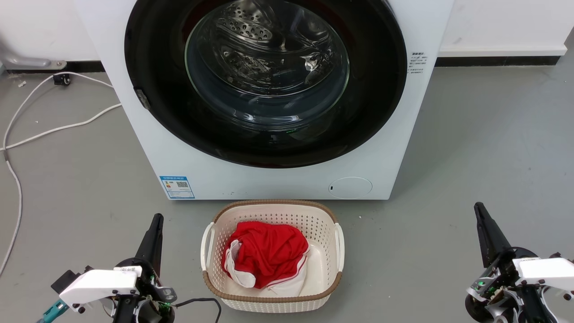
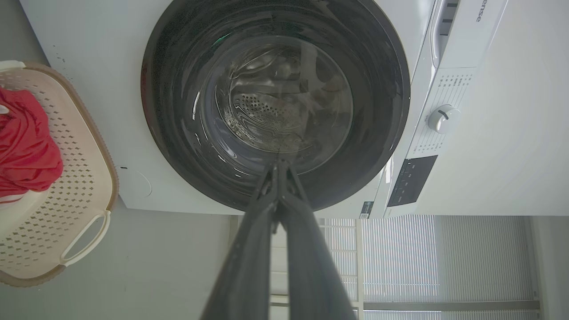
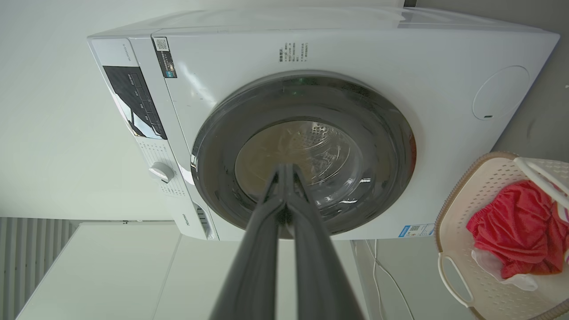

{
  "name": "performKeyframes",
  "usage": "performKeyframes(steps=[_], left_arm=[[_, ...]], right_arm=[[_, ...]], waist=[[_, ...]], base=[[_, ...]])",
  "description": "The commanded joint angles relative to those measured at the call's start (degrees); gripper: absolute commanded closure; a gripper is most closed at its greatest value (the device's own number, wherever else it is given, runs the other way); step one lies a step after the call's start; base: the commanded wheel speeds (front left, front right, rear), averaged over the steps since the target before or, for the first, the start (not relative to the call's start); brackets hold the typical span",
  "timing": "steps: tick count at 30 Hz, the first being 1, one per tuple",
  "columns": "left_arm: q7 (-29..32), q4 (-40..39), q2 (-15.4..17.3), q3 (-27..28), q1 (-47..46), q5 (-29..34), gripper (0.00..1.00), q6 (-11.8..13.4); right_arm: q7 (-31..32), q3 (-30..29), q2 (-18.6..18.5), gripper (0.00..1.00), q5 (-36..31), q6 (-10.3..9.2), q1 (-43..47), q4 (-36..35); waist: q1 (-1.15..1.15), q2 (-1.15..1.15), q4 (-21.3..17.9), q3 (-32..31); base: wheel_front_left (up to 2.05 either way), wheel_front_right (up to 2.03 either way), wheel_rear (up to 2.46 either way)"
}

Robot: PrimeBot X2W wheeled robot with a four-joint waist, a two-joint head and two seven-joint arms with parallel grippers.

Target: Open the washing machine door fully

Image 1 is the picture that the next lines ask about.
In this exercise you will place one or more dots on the white front-load washing machine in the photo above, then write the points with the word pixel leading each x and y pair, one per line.
pixel 278 181

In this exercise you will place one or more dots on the cream plastic laundry basket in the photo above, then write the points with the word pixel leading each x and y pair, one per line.
pixel 325 269

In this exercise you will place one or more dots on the round white filter cover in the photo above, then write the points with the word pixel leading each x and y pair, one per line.
pixel 350 187

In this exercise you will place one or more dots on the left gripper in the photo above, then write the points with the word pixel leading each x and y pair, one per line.
pixel 148 296

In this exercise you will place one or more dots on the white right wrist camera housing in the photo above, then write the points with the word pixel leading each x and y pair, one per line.
pixel 547 269

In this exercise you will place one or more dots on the round black glass washer door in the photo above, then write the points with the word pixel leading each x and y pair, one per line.
pixel 152 67

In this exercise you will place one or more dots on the black text instruction sticker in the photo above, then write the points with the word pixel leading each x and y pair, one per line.
pixel 417 65

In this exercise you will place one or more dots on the red and white garment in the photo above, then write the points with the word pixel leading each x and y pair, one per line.
pixel 269 251

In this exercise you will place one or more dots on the blue energy label sticker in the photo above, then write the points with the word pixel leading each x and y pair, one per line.
pixel 177 187

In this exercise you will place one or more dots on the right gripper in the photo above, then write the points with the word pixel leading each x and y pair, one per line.
pixel 502 287

